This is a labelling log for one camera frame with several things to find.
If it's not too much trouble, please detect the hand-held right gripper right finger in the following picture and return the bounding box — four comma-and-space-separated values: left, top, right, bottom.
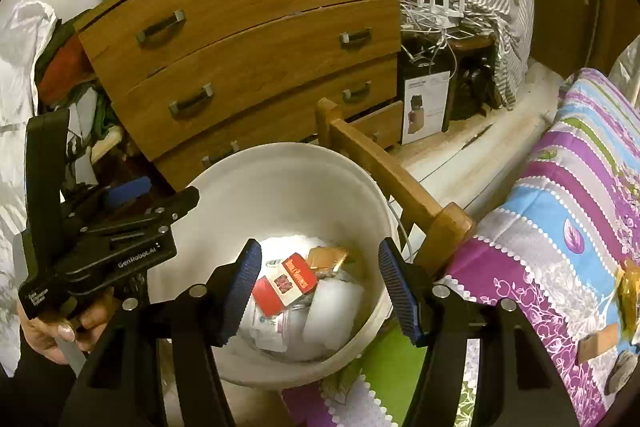
377, 238, 581, 427

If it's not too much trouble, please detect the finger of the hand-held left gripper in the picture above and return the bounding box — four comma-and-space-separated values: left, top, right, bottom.
102, 176, 153, 210
82, 186, 201, 234

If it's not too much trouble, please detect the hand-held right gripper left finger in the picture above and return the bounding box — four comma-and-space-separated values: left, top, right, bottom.
62, 238, 263, 427

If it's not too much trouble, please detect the red cigarette box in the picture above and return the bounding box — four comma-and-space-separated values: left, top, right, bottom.
251, 252, 318, 323

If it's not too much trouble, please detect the white carton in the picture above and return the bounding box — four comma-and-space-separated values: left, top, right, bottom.
240, 302, 306, 353

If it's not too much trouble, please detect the white plastic bag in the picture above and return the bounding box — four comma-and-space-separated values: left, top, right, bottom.
300, 277, 373, 358

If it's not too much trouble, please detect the gold foil wrapper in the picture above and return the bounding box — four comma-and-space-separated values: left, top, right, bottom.
307, 247, 351, 275

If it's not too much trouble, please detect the white plastic bucket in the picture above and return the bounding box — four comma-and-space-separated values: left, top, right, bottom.
147, 142, 401, 390

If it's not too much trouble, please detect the person's left forearm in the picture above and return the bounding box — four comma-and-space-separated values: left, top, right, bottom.
0, 332, 81, 427

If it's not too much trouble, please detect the person's left hand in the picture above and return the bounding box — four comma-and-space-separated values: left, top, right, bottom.
17, 289, 118, 365

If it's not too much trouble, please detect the green cloth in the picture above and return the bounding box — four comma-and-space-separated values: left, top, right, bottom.
70, 84, 121, 142

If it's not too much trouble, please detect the red cloth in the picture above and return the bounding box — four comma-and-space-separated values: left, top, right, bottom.
39, 39, 96, 100

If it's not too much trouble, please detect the striped floral blanket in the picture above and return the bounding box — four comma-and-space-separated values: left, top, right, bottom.
280, 67, 640, 427

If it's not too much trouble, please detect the large white plastic sack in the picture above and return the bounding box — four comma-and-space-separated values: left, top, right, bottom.
0, 0, 58, 228

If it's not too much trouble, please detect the wooden chest of drawers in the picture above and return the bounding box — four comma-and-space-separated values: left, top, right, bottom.
77, 0, 406, 192

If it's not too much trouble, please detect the white appliance box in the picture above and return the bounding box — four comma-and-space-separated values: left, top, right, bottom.
399, 69, 451, 145

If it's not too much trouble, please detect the orange foil wrapper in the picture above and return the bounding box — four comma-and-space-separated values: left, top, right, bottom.
612, 259, 640, 345

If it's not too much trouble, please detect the dark wooden side table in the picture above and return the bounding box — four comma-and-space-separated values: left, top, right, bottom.
400, 29, 501, 122

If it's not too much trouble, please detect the white router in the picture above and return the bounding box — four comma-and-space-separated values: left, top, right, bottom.
412, 0, 473, 30

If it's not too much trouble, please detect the white cable bundle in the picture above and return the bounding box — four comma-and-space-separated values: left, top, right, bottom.
392, 0, 496, 72

